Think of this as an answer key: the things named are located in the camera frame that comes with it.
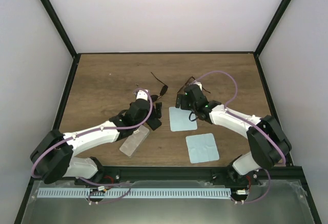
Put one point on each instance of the lower light blue cloth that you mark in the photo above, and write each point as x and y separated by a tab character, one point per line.
202	148

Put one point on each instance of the light blue cloth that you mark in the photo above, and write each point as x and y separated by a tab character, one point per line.
179	120
202	148

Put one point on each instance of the grey metal front plate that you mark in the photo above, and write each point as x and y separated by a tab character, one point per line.
275	201

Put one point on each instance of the upper light blue cloth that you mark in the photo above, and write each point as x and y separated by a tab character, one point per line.
179	120

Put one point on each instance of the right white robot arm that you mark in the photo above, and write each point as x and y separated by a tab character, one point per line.
267	141

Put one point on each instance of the gold-trimmed black sunglasses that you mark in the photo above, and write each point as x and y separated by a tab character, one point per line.
190	81

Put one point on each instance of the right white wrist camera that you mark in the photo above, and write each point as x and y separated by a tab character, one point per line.
198	84

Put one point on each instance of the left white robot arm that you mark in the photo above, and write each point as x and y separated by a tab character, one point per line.
56	155

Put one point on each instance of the black aluminium frame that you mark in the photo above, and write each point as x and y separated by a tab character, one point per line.
216	174

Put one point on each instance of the grey glasses case green lining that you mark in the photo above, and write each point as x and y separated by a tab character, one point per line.
133	142

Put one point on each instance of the white slotted cable duct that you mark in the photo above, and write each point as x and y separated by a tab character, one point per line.
208	193

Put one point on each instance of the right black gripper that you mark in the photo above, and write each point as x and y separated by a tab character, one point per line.
183	105

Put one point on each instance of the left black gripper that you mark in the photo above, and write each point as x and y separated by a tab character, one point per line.
152	116

